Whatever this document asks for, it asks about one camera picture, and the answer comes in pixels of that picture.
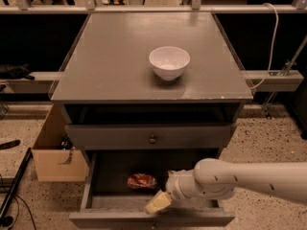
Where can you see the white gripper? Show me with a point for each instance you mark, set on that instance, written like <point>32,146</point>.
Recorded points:
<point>175,182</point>

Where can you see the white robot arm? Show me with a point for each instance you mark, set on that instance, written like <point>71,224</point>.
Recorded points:
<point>217,179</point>

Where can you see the open grey middle drawer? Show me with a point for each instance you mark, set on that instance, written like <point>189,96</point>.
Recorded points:
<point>108,201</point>

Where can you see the closed grey top drawer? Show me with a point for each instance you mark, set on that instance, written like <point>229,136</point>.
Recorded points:
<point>151,137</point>

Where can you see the grey wooden drawer cabinet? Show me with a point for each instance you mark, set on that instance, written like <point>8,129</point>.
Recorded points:
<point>109,80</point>

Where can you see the cardboard box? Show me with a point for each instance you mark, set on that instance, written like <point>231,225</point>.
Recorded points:
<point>54,163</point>

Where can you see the white ceramic bowl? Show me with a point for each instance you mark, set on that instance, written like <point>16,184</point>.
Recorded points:
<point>169,62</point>

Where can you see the black pole on floor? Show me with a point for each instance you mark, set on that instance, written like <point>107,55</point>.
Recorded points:
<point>13,185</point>

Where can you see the metal diagonal brace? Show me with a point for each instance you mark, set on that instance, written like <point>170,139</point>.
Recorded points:
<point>283,72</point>

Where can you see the black bag on ledge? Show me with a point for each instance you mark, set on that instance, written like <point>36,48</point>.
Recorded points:
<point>15,72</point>

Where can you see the metal railing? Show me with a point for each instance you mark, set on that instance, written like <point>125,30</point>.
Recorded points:
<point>90,6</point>

